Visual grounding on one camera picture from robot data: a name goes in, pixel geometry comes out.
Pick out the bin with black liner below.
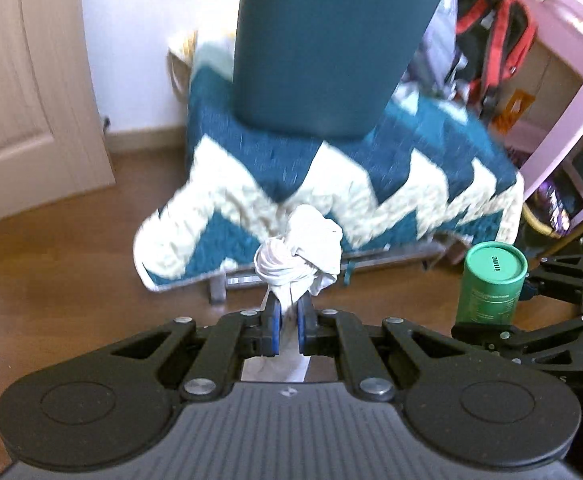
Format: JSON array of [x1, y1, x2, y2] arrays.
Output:
[[519, 195, 583, 261]]

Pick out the white knotted cloth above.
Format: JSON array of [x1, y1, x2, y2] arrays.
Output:
[[242, 204, 343, 385]]

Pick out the metal bench frame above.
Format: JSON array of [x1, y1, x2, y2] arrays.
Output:
[[206, 240, 472, 306]]

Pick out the purple grey backpack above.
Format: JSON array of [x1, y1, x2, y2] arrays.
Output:
[[401, 0, 467, 101]]

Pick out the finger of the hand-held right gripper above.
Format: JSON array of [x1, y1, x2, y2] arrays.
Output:
[[450, 317, 583, 391], [521, 252, 583, 306]]

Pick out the red black backpack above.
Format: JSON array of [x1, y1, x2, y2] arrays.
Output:
[[454, 0, 537, 121]]

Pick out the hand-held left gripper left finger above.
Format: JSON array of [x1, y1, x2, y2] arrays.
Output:
[[109, 292, 283, 402]]

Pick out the teal cream zigzag quilt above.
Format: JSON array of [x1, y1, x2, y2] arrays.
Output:
[[134, 42, 525, 292]]

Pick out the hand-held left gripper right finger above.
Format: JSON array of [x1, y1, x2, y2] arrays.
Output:
[[295, 294, 455, 403]]

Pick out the beige wooden door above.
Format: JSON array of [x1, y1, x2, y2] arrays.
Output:
[[0, 0, 117, 231]]

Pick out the dark teal trash bin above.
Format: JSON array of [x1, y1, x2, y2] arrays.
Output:
[[232, 0, 459, 142]]

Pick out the purple snack packets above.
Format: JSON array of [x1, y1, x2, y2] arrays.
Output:
[[534, 175, 583, 233]]

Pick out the green can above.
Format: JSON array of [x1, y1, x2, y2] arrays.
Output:
[[455, 242, 528, 326]]

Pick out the yellow patterned bag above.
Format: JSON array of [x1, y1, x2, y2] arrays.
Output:
[[166, 30, 237, 106]]

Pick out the orange patterned bag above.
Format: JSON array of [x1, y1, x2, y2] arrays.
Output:
[[491, 89, 535, 136]]

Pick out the pink shelf unit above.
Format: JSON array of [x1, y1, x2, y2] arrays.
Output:
[[464, 0, 583, 226]]

